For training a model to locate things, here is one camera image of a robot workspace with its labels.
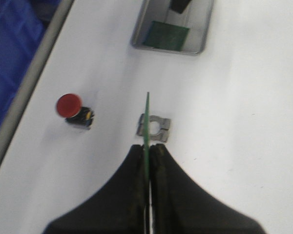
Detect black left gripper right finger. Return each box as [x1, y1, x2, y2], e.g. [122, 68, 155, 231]
[149, 144, 265, 234]

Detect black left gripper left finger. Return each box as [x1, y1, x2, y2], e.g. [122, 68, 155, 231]
[44, 145, 147, 234]

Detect green perforated circuit board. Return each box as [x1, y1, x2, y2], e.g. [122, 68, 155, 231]
[143, 21, 190, 51]
[143, 92, 150, 234]

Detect silver metal tray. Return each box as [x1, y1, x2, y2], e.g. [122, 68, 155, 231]
[131, 0, 214, 55]

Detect grey metal clamp block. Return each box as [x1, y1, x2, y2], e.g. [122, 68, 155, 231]
[136, 114, 171, 143]

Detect red emergency stop button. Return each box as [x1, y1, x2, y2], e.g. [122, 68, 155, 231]
[55, 93, 95, 130]

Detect blue plastic crate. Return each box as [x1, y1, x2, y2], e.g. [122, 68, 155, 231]
[0, 0, 60, 126]

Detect steel shelf rail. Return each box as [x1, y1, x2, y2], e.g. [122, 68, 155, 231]
[0, 0, 74, 166]

